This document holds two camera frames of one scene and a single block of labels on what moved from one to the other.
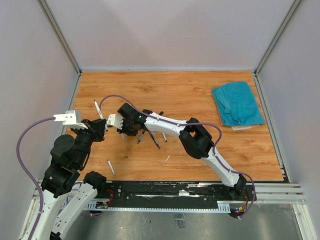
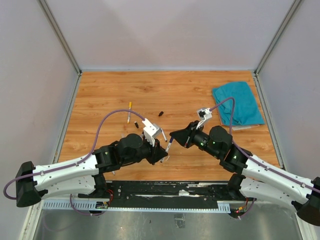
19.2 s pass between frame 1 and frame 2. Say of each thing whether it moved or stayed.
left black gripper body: moved
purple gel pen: moved
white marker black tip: stayed
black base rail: stayed
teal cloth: stayed
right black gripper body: moved
